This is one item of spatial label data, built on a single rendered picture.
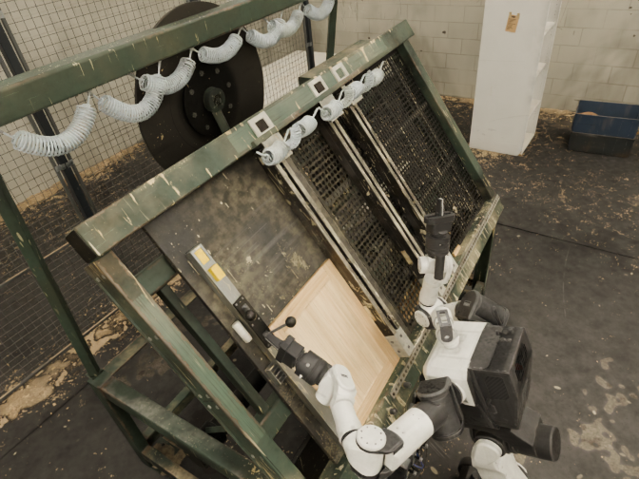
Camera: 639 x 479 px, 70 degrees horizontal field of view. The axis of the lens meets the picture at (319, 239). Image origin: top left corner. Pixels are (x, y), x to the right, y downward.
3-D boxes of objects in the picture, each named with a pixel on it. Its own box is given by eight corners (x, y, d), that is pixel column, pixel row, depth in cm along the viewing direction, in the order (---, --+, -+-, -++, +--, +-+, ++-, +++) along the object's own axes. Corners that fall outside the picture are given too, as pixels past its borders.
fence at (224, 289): (343, 452, 172) (351, 454, 169) (184, 255, 149) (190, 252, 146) (350, 442, 175) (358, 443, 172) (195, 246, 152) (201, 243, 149)
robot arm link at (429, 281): (450, 252, 174) (444, 276, 183) (426, 252, 173) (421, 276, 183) (454, 264, 169) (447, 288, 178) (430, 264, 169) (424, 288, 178)
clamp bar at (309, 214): (395, 360, 202) (440, 358, 184) (232, 132, 173) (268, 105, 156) (403, 344, 208) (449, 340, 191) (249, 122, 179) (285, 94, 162)
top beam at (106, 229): (87, 265, 129) (98, 258, 121) (63, 237, 126) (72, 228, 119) (401, 43, 271) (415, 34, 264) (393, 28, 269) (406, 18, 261)
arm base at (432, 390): (440, 418, 147) (473, 420, 139) (421, 442, 137) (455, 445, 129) (425, 375, 146) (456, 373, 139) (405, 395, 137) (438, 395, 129)
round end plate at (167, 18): (179, 218, 206) (113, 29, 157) (170, 215, 209) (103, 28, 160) (280, 143, 257) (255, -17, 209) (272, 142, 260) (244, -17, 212)
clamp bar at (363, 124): (441, 277, 240) (483, 269, 223) (315, 80, 212) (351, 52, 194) (448, 266, 247) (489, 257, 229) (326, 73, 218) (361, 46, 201)
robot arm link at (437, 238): (461, 216, 164) (458, 246, 169) (444, 208, 173) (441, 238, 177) (433, 221, 160) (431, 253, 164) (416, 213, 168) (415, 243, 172)
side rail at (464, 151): (476, 203, 297) (492, 199, 289) (388, 52, 270) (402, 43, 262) (480, 198, 302) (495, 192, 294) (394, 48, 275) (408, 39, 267)
